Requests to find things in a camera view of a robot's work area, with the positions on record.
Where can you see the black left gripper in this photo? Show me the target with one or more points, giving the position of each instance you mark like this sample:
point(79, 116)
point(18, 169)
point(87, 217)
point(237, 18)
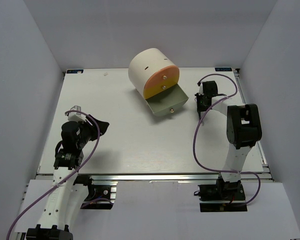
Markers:
point(103, 125)

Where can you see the aluminium table rail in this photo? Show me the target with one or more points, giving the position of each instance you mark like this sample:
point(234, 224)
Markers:
point(266, 176)

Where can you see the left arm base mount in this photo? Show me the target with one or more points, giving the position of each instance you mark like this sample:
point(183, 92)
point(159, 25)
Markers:
point(101, 195)

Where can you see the cream drawer cabinet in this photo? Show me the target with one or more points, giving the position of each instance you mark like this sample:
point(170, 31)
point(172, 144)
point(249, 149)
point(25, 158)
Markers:
point(144, 64)

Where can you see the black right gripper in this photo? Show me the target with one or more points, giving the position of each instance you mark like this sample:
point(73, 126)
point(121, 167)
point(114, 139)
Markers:
point(200, 108)

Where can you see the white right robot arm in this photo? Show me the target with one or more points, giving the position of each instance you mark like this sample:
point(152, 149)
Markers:
point(243, 127)

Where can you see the orange drawer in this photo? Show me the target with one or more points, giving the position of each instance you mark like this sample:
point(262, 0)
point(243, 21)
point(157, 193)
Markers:
point(168, 76)

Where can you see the grey green drawer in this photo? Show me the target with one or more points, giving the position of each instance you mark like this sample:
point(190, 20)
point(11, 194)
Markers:
point(167, 101)

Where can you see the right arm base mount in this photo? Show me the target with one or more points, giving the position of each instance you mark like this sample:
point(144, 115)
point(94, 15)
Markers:
point(212, 201)

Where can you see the yellow drawer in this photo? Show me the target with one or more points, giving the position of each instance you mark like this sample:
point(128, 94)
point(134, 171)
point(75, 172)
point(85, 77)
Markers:
point(157, 89)

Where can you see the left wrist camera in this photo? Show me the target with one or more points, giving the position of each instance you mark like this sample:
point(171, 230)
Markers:
point(74, 114)

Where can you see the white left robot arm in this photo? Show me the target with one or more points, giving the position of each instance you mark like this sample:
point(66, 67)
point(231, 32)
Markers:
point(68, 190)

